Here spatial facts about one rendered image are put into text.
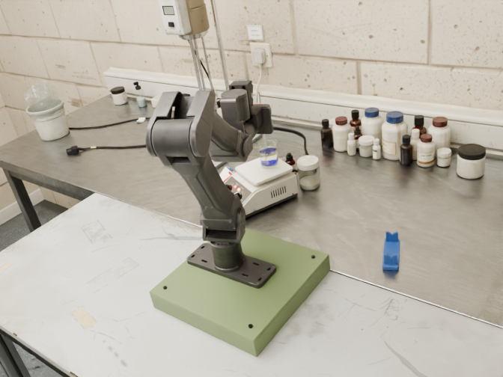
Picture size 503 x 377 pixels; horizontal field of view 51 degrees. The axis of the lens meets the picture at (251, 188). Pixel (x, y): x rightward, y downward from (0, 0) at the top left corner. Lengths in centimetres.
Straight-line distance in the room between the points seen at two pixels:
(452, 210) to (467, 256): 17
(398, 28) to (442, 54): 15
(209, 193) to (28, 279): 60
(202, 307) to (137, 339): 15
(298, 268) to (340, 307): 12
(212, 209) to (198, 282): 18
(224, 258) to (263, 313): 15
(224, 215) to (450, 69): 84
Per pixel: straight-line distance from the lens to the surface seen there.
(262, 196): 135
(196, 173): 91
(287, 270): 110
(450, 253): 121
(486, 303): 111
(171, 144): 85
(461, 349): 102
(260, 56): 186
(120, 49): 243
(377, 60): 167
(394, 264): 116
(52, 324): 123
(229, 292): 108
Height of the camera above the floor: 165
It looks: 30 degrees down
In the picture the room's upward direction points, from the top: 10 degrees counter-clockwise
